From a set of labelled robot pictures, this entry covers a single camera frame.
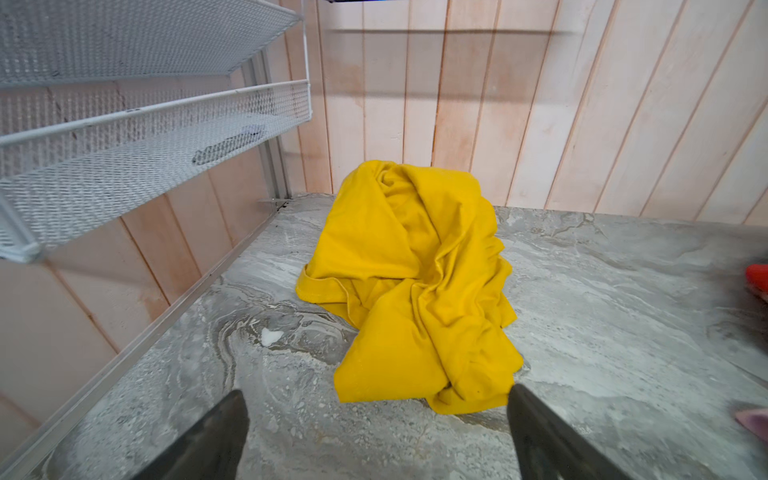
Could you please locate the white wire mesh shelf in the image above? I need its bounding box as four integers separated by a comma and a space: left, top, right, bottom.
1, 1, 312, 263

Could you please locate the yellow printed t-shirt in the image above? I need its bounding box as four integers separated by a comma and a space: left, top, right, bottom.
296, 161, 523, 415

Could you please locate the red cloth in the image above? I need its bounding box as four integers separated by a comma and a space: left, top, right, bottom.
745, 264, 768, 302

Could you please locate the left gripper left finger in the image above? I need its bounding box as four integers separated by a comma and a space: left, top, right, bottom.
133, 390, 250, 480

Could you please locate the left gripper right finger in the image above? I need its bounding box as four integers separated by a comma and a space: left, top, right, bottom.
507, 384, 630, 480

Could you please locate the pink cloth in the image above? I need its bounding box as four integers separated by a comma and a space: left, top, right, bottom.
734, 408, 768, 443

